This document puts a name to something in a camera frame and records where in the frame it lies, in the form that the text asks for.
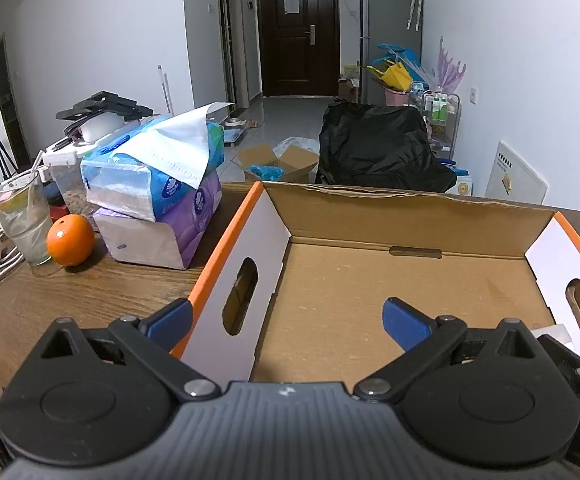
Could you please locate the metal rolling cart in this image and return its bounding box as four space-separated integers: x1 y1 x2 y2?
410 90 462 161

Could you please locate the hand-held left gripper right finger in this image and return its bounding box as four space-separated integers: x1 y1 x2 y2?
352 297 546 403

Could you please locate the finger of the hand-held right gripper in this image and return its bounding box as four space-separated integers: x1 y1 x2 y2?
537 334 580 387

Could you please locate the clear container with white lid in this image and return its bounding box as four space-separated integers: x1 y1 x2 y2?
42 140 101 233

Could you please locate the yellow bag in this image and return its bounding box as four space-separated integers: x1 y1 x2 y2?
367 60 413 90

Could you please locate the stack of black plastic parts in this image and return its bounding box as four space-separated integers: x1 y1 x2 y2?
56 91 154 123

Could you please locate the dark brown door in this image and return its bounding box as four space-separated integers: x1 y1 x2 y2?
255 0 341 98

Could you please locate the white plastic bag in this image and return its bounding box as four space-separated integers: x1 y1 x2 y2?
272 136 321 161

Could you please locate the white board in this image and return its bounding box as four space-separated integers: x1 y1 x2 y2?
485 141 548 206

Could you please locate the brown cardboard box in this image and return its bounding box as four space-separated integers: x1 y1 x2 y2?
232 144 321 184

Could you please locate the grey refrigerator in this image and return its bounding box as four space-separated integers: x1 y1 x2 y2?
360 0 423 106

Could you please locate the purple tissue pack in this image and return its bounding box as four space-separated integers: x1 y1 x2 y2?
92 172 223 270

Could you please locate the pink basket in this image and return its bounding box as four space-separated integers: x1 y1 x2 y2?
384 85 423 107

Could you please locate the black bag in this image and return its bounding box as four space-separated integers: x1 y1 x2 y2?
316 102 458 193

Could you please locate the blue plastic wrap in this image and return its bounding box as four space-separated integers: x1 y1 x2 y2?
249 164 285 181

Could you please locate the orange cardboard box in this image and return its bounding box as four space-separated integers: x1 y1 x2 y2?
170 180 580 386

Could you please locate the purple feather decoration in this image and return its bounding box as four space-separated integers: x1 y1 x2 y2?
437 36 467 92

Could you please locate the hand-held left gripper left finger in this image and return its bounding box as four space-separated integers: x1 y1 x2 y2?
40 298 222 403

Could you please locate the blue bag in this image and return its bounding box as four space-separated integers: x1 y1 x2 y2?
377 44 428 86

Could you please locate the blue tissue pack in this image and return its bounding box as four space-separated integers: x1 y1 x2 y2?
80 115 225 222

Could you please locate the orange fruit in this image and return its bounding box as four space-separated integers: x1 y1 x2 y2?
46 214 95 267

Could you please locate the clear plastic cup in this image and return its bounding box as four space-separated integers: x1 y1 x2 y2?
0 169 54 266

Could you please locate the white tissue sheet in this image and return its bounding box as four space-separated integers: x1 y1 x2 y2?
114 101 235 191

